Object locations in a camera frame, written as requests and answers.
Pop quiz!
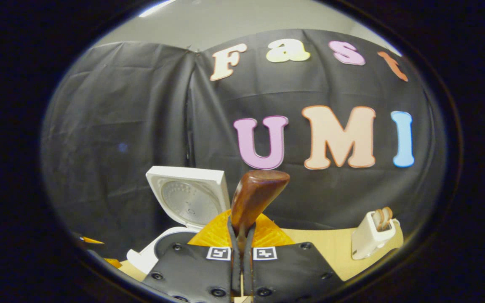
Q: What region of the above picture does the white rice cooker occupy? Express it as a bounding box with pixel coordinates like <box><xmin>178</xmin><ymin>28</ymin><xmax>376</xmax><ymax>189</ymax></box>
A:
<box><xmin>126</xmin><ymin>165</ymin><xmax>231</xmax><ymax>275</ymax></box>

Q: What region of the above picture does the brown wooden spoon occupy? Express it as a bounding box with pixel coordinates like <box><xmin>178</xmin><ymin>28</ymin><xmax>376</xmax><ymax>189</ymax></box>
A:
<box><xmin>230</xmin><ymin>170</ymin><xmax>290</xmax><ymax>253</ymax></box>

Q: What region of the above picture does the black backdrop cloth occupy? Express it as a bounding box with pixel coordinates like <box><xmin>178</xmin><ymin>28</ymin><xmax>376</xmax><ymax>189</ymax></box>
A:
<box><xmin>40</xmin><ymin>29</ymin><xmax>447</xmax><ymax>261</ymax></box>

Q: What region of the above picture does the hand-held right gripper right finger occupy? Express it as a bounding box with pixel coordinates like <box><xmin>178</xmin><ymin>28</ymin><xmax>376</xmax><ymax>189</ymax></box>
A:
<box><xmin>242</xmin><ymin>213</ymin><xmax>346</xmax><ymax>303</ymax></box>

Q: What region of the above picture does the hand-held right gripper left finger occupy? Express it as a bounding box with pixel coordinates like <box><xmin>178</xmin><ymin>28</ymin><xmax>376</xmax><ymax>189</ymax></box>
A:
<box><xmin>141</xmin><ymin>209</ymin><xmax>242</xmax><ymax>303</ymax></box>

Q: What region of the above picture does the white toaster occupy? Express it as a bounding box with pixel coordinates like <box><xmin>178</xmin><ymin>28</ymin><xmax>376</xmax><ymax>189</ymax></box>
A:
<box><xmin>351</xmin><ymin>210</ymin><xmax>401</xmax><ymax>260</ymax></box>

